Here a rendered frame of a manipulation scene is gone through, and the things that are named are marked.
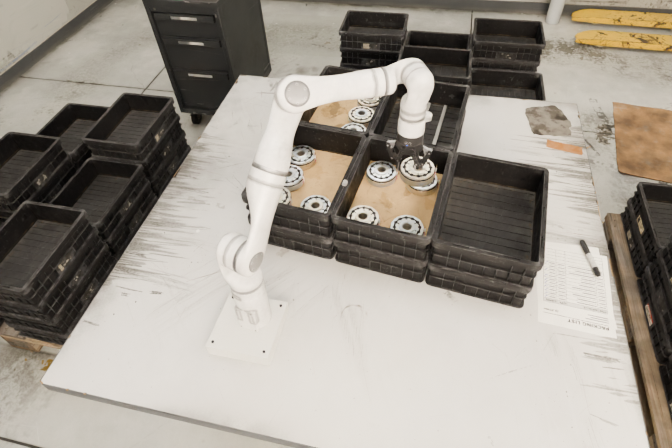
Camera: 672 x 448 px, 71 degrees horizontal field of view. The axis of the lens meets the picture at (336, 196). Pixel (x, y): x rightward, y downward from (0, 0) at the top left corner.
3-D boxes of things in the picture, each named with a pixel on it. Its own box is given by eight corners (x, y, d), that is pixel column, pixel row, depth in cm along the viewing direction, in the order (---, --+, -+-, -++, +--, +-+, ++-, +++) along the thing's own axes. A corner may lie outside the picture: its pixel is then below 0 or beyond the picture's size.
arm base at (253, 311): (263, 333, 134) (253, 298, 122) (234, 324, 137) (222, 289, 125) (277, 307, 140) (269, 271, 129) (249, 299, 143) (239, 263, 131)
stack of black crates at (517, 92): (527, 121, 290) (542, 72, 265) (530, 152, 270) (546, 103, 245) (461, 114, 297) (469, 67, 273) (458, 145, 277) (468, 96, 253)
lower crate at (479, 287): (522, 312, 140) (533, 290, 131) (423, 286, 147) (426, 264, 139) (531, 215, 165) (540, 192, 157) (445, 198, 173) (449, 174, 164)
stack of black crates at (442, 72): (460, 114, 297) (472, 49, 265) (458, 144, 277) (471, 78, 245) (397, 108, 305) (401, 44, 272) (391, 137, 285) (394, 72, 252)
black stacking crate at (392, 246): (425, 265, 140) (429, 242, 131) (332, 242, 147) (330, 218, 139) (448, 176, 165) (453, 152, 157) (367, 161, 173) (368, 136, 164)
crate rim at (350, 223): (429, 246, 132) (430, 241, 131) (329, 223, 140) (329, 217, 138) (453, 156, 158) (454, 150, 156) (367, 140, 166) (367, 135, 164)
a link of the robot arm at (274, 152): (279, 70, 117) (249, 167, 120) (283, 67, 108) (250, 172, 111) (313, 83, 120) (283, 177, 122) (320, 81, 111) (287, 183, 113)
